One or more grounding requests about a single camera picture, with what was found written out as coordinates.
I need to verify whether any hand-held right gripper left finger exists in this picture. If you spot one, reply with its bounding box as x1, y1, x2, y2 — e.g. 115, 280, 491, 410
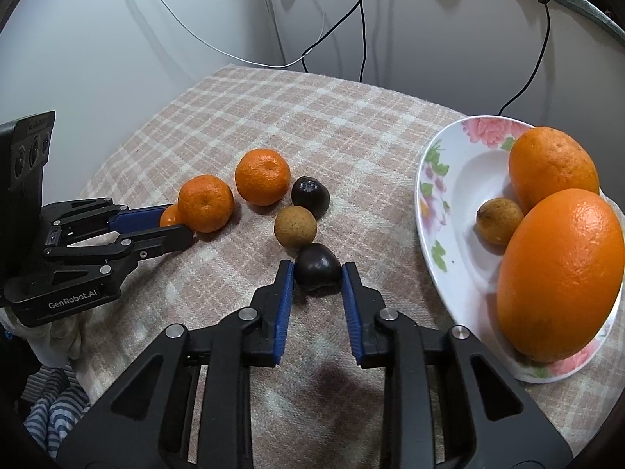
56, 259, 296, 469

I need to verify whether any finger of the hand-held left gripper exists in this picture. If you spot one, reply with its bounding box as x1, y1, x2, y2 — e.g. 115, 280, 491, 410
40, 197, 175, 246
43, 224, 195, 284

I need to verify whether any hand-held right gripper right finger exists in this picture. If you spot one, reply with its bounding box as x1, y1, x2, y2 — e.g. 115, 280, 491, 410
341, 261, 573, 469

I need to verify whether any small mandarin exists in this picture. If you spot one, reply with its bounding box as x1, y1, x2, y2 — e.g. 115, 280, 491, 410
159, 204, 185, 228

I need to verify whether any dark purple round fruit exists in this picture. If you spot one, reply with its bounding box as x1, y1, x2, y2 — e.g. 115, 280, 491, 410
291, 176, 330, 219
294, 243, 341, 291

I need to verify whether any floral white plate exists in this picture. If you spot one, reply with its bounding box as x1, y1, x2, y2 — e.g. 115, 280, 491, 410
415, 116, 625, 384

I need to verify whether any brown round fruit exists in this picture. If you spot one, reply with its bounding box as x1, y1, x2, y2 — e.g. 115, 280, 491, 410
274, 206, 317, 247
476, 197, 525, 246

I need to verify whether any large orange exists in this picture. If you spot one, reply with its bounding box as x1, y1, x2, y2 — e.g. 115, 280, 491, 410
496, 188, 625, 363
509, 127, 600, 213

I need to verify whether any person's left hand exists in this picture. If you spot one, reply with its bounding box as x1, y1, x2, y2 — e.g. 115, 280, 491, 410
0, 309, 85, 368

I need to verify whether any checked beige tablecloth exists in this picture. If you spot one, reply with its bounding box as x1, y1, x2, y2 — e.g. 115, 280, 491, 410
68, 65, 625, 469

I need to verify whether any striped blue white clothing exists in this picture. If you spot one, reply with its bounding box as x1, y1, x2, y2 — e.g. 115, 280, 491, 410
22, 365, 93, 459

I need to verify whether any long white cable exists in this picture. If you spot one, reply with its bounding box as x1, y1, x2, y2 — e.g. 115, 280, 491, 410
138, 0, 327, 69

